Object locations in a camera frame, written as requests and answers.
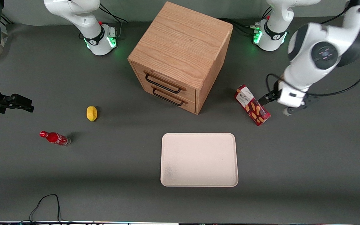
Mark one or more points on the red cookie box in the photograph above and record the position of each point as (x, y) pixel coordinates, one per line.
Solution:
(253, 106)

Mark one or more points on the yellow lemon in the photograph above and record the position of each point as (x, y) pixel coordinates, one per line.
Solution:
(92, 113)

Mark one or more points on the wooden drawer cabinet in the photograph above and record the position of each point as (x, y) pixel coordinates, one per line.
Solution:
(183, 40)

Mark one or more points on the beige plastic tray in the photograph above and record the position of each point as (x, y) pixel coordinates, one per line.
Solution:
(198, 159)

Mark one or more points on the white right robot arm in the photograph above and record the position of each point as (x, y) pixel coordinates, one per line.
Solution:
(83, 22)

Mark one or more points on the red cola bottle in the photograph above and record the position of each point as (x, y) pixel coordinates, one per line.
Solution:
(55, 137)

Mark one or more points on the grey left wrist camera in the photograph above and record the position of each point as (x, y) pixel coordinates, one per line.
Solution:
(298, 107)

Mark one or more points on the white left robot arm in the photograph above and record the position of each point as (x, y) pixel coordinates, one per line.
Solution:
(305, 72)

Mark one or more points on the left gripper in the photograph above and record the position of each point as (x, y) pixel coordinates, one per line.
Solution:
(270, 97)

